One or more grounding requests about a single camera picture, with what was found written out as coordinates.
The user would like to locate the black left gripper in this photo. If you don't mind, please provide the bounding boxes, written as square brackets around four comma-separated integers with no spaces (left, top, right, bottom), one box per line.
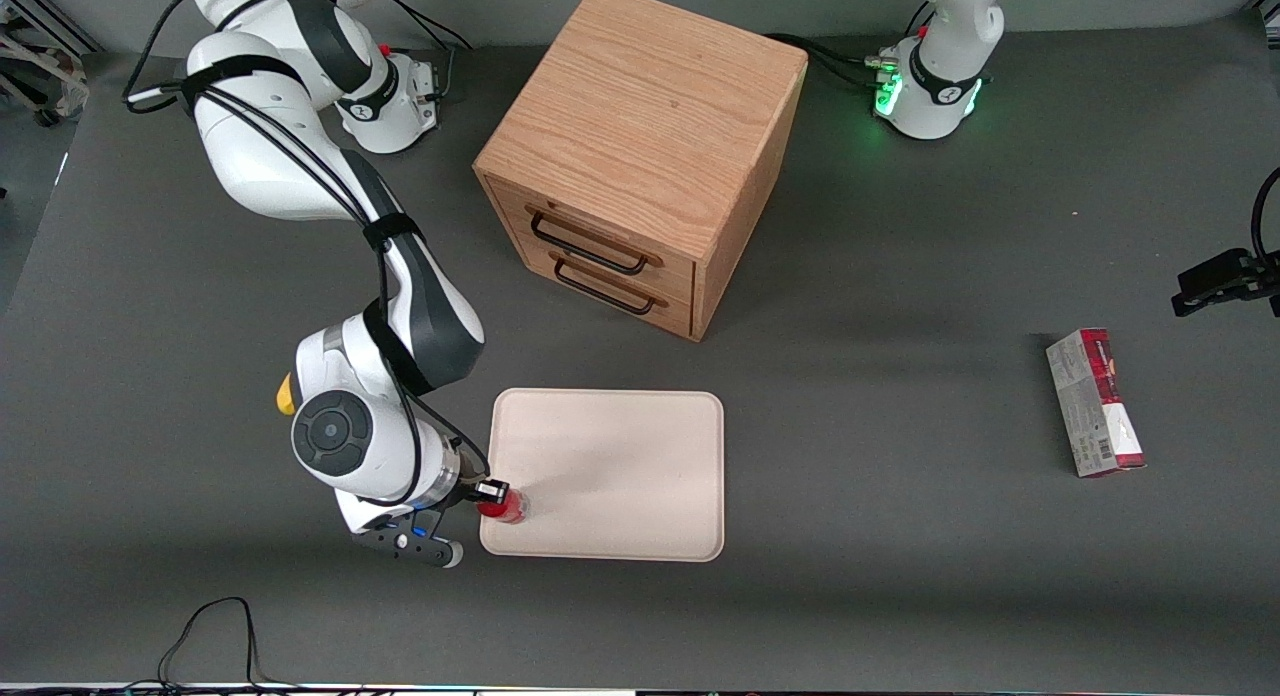
[1171,248,1280,319]

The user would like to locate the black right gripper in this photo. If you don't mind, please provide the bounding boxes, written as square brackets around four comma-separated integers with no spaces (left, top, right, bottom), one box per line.
[452,468,512,511]

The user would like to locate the red coke bottle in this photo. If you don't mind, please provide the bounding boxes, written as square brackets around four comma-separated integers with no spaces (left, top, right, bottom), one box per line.
[477,488,530,526]

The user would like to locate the beige plastic tray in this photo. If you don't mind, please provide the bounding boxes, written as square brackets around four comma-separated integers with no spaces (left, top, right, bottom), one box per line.
[479,387,725,563]

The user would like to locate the red and grey carton box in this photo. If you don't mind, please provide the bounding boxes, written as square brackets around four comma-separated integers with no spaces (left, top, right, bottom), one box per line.
[1045,327,1148,479]

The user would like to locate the wooden drawer front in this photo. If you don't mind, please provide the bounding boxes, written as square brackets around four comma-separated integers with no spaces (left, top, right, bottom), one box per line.
[520,244,697,339]
[490,179,698,302]

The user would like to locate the wooden drawer cabinet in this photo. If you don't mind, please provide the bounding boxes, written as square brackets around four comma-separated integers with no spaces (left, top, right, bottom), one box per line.
[472,0,809,343]

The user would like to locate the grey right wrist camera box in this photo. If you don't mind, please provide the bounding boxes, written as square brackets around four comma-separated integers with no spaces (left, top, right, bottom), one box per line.
[350,511,465,569]

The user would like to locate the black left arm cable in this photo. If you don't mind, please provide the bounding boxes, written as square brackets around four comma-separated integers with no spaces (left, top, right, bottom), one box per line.
[1250,166,1280,267]

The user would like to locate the black drawer handle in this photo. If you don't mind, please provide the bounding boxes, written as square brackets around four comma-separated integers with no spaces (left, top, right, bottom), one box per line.
[549,250,670,317]
[526,207,664,277]

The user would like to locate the thin black cable loop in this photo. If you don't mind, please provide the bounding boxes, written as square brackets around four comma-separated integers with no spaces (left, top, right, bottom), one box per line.
[155,596,301,693]

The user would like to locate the black left base cables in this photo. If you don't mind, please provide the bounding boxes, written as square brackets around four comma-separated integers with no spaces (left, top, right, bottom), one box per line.
[763,4,936,89]

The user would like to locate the black base cables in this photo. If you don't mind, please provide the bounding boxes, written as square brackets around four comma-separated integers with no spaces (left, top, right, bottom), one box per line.
[380,0,477,107]
[763,4,936,89]

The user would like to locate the black right base cables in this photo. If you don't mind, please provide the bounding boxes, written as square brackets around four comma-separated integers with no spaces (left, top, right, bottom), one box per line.
[380,0,477,107]

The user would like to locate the metal frame structure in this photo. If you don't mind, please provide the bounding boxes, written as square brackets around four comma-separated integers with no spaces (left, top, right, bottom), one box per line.
[0,0,103,129]

